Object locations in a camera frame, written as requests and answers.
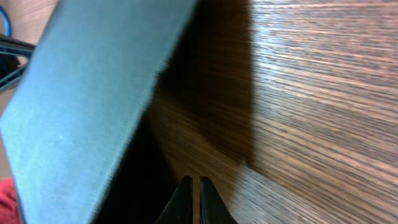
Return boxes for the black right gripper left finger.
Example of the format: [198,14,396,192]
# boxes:
[154,175,193,224]

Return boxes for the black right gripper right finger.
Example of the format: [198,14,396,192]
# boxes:
[200,177,238,224]

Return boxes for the red handled cutters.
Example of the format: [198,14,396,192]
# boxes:
[0,178,22,224]

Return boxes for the dark green box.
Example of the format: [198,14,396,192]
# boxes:
[1,0,197,223]

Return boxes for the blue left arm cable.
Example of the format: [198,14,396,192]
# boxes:
[0,4,13,38]

